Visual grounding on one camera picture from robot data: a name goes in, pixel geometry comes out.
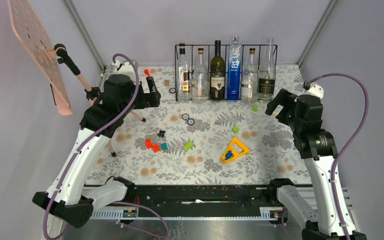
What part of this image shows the long green block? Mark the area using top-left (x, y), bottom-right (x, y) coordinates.
top-left (183, 141), bottom-right (194, 152)

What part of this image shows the black wire wine rack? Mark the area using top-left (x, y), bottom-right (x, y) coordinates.
top-left (174, 42), bottom-right (269, 101)

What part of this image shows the red block far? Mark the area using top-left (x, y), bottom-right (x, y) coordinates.
top-left (144, 69), bottom-right (151, 77)

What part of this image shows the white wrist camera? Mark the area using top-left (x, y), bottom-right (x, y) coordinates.
top-left (112, 60), bottom-right (136, 81)
top-left (303, 83), bottom-right (324, 99)

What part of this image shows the teal block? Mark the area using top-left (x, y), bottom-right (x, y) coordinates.
top-left (160, 142), bottom-right (169, 151)

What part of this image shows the pink pegboard panel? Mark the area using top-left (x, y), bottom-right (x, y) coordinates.
top-left (7, 0), bottom-right (73, 116)

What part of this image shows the poker chip ten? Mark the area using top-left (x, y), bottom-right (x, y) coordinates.
top-left (182, 113), bottom-right (190, 121)

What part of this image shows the yellow triangle frame toy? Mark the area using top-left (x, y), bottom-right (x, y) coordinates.
top-left (221, 137), bottom-right (250, 163)

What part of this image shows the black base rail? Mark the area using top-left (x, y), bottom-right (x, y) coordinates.
top-left (104, 183), bottom-right (301, 220)

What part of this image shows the blue glass bottle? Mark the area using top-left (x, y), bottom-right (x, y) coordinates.
top-left (226, 35), bottom-right (242, 101)

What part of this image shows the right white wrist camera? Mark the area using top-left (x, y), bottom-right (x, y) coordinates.
top-left (303, 83), bottom-right (324, 99)

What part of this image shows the floral table mat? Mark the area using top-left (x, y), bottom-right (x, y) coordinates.
top-left (86, 66), bottom-right (311, 185)

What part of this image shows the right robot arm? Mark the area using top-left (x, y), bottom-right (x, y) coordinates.
top-left (265, 87), bottom-right (367, 240)

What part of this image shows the poker chip fifty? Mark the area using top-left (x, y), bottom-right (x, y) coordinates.
top-left (186, 118), bottom-right (195, 126)

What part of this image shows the small black knob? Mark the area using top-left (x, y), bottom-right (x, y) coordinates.
top-left (157, 130), bottom-right (166, 138)

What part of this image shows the red block pair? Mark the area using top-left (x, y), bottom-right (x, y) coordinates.
top-left (145, 139), bottom-right (161, 153)

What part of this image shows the pink tripod stand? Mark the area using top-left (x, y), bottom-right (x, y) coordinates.
top-left (53, 43), bottom-right (147, 158)

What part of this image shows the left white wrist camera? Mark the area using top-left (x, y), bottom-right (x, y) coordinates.
top-left (112, 60), bottom-right (136, 81)

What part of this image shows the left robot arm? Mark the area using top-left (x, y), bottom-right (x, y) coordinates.
top-left (32, 74), bottom-right (161, 229)

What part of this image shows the green cube near rack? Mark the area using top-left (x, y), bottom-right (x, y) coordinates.
top-left (251, 104), bottom-right (259, 112)

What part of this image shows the poker chip near rack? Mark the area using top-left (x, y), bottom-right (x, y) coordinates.
top-left (169, 87), bottom-right (176, 94)

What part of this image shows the clear bottle black label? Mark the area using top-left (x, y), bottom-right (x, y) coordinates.
top-left (256, 38), bottom-right (276, 101)

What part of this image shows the dark green wine bottle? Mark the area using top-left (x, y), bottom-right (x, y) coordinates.
top-left (209, 40), bottom-right (226, 101)

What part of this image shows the clear bottle cork stopper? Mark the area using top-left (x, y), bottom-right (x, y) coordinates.
top-left (191, 47), bottom-right (210, 100)

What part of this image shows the clear bottle black cap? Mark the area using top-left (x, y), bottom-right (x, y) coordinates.
top-left (177, 42), bottom-right (191, 101)

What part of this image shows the green cube centre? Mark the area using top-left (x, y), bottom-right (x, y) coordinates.
top-left (231, 125), bottom-right (240, 134)

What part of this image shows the clear bottle gold band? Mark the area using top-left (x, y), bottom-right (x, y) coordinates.
top-left (240, 47), bottom-right (258, 102)

